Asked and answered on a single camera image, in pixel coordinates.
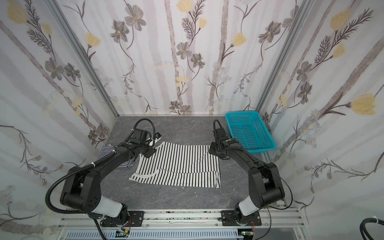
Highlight teal plastic basket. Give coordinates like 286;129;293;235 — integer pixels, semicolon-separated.
225;111;277;154

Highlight black cable bundle corner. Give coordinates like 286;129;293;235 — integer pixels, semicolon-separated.
359;216;384;240

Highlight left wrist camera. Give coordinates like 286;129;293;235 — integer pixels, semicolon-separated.
150;132;162;146

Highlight aluminium corner post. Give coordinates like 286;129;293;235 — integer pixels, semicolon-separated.
45;0;120;119
256;0;315;114

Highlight aluminium corner post right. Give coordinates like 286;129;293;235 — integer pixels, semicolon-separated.
256;0;315;114

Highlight black striped tank top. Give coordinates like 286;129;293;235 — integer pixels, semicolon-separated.
129;142;221;189

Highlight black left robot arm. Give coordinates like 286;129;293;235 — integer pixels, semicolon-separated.
60;130;162;218

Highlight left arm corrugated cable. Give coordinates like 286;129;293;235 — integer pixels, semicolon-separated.
44;155;115;240

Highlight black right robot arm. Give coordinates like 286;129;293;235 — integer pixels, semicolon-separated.
209;128;285;225

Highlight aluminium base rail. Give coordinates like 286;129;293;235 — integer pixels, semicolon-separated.
58;208;305;230

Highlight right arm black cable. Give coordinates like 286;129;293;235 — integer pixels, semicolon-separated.
254;163;294;240

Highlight blue striped tank top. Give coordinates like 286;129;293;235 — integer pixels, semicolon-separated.
98;145;136;169

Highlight white vented cable duct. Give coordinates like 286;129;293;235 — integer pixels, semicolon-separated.
64;229;244;240

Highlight aluminium corner post left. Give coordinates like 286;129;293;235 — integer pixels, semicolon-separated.
45;0;120;119

